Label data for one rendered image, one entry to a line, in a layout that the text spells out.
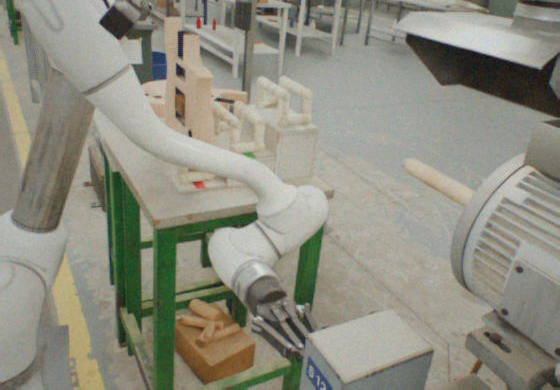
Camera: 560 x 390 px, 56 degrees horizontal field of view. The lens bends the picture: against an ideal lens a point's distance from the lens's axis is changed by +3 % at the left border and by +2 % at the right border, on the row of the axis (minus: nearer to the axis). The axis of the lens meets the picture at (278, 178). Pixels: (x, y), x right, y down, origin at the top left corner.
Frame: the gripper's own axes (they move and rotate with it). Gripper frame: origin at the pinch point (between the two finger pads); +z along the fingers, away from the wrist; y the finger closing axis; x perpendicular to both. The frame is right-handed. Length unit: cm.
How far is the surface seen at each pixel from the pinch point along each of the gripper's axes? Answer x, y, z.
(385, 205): -97, -192, -184
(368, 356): 14.6, 2.5, 13.1
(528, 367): 14.7, -17.2, 23.4
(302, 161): 2, -42, -74
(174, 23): 39, -9, -103
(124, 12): 53, 25, -25
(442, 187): 27.9, -25.2, -4.4
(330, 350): 14.6, 6.8, 10.2
